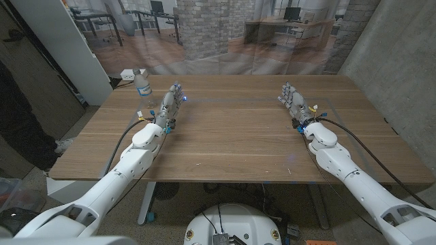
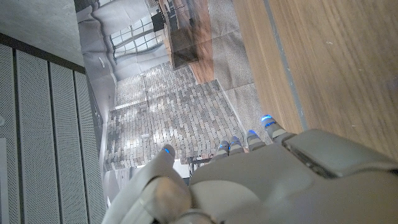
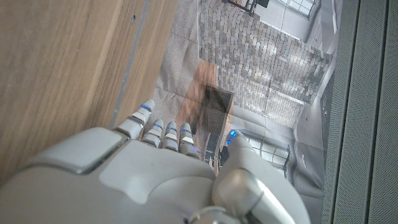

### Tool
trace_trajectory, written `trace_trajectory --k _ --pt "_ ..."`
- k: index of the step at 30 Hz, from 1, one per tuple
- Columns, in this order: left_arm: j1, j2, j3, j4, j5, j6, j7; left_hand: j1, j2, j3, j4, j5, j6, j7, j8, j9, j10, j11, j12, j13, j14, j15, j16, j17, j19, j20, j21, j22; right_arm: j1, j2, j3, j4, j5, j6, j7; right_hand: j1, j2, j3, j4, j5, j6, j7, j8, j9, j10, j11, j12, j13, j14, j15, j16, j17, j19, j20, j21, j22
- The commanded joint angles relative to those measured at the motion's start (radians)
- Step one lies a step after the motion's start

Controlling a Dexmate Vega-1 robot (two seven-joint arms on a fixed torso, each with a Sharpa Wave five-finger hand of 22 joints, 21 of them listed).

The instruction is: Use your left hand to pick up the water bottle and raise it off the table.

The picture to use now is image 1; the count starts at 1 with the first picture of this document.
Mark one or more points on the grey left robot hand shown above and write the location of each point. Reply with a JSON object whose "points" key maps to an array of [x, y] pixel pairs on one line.
{"points": [[169, 102]]}

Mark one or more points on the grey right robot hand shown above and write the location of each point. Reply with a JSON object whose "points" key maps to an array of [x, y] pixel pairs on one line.
{"points": [[297, 103]]}

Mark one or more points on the clear plastic water bottle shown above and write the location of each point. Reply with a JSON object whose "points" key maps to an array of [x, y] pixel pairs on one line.
{"points": [[143, 89]]}

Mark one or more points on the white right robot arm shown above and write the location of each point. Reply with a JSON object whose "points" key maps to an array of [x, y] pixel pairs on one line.
{"points": [[361, 187]]}

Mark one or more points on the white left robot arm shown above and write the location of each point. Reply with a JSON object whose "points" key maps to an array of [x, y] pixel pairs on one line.
{"points": [[116, 180]]}

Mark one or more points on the white power strip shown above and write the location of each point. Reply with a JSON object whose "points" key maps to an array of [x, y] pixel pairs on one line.
{"points": [[126, 75]]}

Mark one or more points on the printed office backdrop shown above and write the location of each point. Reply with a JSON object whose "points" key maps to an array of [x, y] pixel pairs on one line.
{"points": [[204, 37]]}

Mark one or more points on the black round fan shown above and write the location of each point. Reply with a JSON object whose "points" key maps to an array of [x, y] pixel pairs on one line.
{"points": [[166, 190]]}

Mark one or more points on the white leaning panel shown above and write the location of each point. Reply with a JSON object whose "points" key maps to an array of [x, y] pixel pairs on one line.
{"points": [[68, 47]]}

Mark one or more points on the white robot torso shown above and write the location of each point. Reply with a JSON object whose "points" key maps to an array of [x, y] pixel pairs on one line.
{"points": [[233, 224]]}

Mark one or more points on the orange box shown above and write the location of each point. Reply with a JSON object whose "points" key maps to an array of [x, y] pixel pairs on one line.
{"points": [[320, 243]]}

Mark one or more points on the person in dark clothes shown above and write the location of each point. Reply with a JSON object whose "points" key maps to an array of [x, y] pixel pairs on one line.
{"points": [[20, 129]]}

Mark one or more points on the clear plastic storage bin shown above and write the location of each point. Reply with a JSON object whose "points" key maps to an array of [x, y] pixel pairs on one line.
{"points": [[17, 195]]}

